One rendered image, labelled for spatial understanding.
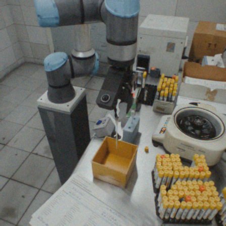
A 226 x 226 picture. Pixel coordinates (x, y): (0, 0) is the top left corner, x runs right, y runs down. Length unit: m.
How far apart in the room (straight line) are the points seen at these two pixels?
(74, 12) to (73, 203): 0.58
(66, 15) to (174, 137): 0.56
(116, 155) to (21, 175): 1.29
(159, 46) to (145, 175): 0.80
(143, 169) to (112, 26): 0.55
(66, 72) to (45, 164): 1.16
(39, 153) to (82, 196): 1.41
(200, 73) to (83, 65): 0.68
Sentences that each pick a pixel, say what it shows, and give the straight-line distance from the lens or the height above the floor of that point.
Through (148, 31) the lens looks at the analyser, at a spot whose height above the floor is 1.15.
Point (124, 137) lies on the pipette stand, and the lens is 0.87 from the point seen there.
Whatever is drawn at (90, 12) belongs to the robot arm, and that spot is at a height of 1.43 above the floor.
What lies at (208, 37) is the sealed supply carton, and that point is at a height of 1.04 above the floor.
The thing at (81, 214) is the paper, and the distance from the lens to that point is 0.74.
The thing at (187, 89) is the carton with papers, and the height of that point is 0.99.
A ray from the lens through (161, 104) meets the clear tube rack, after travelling 1.07.
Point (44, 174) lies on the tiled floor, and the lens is 1.97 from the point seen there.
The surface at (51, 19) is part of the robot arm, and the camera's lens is 0.55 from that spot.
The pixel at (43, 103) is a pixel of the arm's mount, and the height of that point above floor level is 0.90.
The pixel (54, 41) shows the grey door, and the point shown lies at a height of 0.45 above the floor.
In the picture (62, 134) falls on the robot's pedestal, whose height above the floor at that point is 0.69.
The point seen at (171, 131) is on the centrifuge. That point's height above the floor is 0.99.
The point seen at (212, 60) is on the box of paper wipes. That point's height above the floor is 0.93.
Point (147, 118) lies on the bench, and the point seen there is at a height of 0.88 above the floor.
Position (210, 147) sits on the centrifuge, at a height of 0.99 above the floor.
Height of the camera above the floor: 1.56
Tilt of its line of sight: 41 degrees down
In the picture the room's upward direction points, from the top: straight up
